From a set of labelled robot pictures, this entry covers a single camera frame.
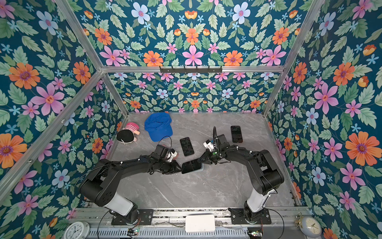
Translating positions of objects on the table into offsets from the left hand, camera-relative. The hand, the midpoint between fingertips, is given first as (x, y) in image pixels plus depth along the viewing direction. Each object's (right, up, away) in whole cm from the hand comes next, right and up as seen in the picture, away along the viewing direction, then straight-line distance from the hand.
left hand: (183, 167), depth 86 cm
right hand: (+9, +5, 0) cm, 10 cm away
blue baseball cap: (-21, +25, +22) cm, 40 cm away
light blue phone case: (+11, 0, -3) cm, 11 cm away
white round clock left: (-47, -24, -19) cm, 55 cm away
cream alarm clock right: (+61, -22, -19) cm, 68 cm away
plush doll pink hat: (-39, +18, +11) cm, 44 cm away
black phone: (+1, +10, +15) cm, 18 cm away
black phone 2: (+36, +18, +18) cm, 44 cm away
